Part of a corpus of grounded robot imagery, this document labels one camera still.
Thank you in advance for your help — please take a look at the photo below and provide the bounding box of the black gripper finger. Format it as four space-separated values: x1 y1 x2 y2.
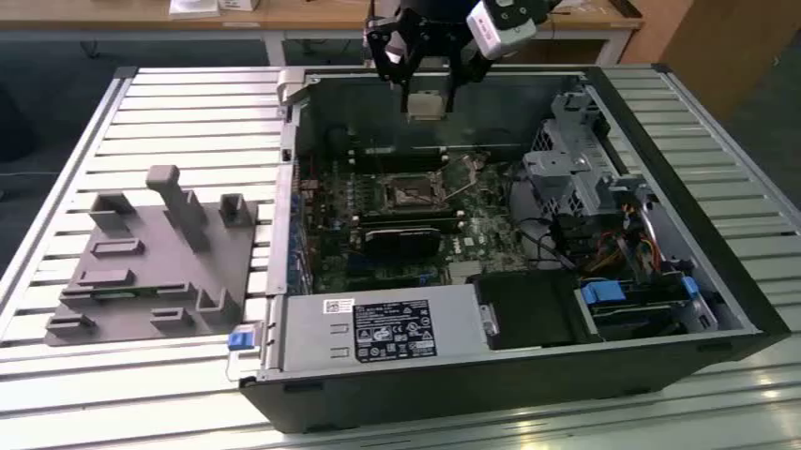
365 9 429 113
443 44 495 114

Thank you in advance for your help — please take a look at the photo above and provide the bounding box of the small square silver CPU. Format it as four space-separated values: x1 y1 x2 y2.
405 88 449 124

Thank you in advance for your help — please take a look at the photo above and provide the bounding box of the black RAM slot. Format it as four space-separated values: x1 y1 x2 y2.
350 144 450 158
353 156 450 174

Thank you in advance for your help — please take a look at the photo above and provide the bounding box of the black CPU socket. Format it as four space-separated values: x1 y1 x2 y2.
381 171 451 211

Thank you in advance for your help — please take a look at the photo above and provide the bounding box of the long wooden desk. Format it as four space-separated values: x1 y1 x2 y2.
0 0 646 67

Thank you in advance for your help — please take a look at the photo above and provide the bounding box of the silver metal drive cage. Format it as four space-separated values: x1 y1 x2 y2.
522 91 648 218

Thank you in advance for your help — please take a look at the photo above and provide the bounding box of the black RAM stick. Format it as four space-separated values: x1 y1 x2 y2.
359 217 459 233

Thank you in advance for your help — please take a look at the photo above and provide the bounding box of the black graphics card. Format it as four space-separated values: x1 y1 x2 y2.
361 227 443 260

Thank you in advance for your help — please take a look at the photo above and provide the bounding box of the green motherboard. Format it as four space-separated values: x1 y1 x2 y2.
292 144 539 294

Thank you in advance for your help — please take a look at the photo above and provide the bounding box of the white cardboard box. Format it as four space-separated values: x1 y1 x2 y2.
167 0 223 21

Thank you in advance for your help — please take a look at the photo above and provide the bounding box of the wooden cabinet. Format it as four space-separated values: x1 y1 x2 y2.
618 0 801 124

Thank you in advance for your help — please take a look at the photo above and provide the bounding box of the black plastic air shroud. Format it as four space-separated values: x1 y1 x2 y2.
469 271 591 351

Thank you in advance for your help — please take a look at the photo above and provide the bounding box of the blue disk carrier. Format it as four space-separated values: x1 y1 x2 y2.
578 278 629 308

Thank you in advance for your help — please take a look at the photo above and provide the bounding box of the silver power supply unit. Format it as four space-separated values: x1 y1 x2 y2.
278 285 489 372

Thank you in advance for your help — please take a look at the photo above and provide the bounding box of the grey plastic parts rack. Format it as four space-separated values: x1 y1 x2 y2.
43 163 262 348

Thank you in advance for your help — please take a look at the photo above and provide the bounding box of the black disk drive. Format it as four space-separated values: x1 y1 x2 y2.
587 299 688 341

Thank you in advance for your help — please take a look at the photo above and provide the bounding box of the black open PC case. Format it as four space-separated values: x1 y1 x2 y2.
236 63 792 435

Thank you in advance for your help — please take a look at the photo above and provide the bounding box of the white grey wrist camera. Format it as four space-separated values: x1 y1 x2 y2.
466 0 541 61

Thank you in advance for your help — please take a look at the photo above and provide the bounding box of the grey case latch handle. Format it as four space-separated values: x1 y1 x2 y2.
274 67 315 107

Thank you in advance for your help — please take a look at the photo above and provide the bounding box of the coloured wire bundle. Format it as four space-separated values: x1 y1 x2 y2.
585 229 666 276

